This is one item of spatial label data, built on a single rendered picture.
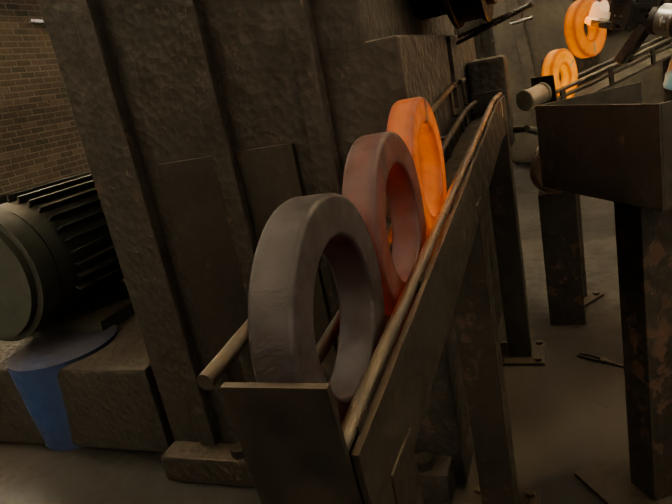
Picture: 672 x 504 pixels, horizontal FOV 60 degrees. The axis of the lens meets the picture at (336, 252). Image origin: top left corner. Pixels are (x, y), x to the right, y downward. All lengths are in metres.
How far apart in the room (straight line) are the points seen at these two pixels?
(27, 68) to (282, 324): 8.42
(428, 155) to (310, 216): 0.46
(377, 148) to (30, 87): 8.21
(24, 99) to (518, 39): 6.25
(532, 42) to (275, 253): 3.87
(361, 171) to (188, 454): 1.06
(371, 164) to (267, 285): 0.20
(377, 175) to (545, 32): 3.67
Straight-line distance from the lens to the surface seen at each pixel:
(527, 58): 4.17
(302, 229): 0.38
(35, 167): 8.43
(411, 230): 0.66
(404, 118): 0.71
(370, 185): 0.52
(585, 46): 1.82
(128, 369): 1.57
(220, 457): 1.43
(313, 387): 0.36
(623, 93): 1.14
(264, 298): 0.37
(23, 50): 8.77
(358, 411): 0.41
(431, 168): 0.83
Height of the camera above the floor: 0.82
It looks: 16 degrees down
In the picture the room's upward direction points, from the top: 11 degrees counter-clockwise
